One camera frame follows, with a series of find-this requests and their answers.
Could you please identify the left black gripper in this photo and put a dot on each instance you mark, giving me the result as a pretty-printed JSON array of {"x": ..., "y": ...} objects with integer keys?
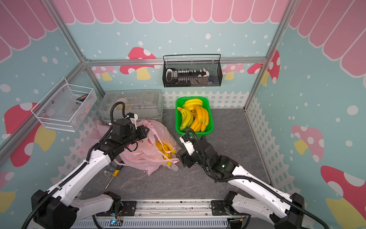
[{"x": 142, "y": 133}]

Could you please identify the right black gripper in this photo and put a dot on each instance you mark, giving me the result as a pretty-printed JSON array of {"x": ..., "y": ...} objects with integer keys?
[{"x": 186, "y": 156}]

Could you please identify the pink plastic bag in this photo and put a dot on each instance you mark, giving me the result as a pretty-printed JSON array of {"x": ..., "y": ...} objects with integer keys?
[{"x": 147, "y": 157}]

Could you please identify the yellow banana bunch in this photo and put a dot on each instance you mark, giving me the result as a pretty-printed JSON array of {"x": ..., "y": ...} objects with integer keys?
[{"x": 168, "y": 152}]

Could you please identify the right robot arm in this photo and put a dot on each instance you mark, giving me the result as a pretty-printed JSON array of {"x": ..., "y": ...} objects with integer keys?
[{"x": 282, "y": 210}]

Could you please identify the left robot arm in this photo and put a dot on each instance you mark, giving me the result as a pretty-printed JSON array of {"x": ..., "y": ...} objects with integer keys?
[{"x": 57, "y": 208}]

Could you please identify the pink plastic bags pile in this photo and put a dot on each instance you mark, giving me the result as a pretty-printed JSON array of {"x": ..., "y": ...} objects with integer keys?
[{"x": 91, "y": 139}]

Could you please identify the clear plastic storage box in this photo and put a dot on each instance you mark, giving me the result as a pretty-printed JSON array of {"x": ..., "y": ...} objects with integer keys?
[{"x": 147, "y": 104}]

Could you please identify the bananas in green basket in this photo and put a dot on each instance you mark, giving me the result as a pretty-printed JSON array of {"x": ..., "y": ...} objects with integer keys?
[{"x": 193, "y": 114}]

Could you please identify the green plastic basket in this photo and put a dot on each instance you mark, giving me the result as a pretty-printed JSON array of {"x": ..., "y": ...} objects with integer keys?
[{"x": 194, "y": 116}]

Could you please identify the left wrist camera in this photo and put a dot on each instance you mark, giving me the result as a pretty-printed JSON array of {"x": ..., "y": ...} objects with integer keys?
[{"x": 133, "y": 118}]

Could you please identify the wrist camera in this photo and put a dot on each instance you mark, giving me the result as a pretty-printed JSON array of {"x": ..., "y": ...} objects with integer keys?
[
  {"x": 188, "y": 143},
  {"x": 133, "y": 118}
]

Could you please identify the yellow handle screwdriver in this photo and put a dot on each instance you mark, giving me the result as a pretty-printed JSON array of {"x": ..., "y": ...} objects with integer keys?
[{"x": 115, "y": 174}]

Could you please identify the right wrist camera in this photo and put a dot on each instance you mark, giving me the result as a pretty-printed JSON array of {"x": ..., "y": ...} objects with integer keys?
[{"x": 188, "y": 143}]

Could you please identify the white wire mesh basket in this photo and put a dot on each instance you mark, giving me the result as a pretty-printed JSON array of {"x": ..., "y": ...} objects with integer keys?
[{"x": 65, "y": 107}]

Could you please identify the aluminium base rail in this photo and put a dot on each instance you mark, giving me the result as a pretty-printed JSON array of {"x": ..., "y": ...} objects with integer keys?
[{"x": 168, "y": 214}]

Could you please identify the black wire mesh basket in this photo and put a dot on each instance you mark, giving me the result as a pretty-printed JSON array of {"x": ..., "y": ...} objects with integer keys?
[{"x": 192, "y": 70}]

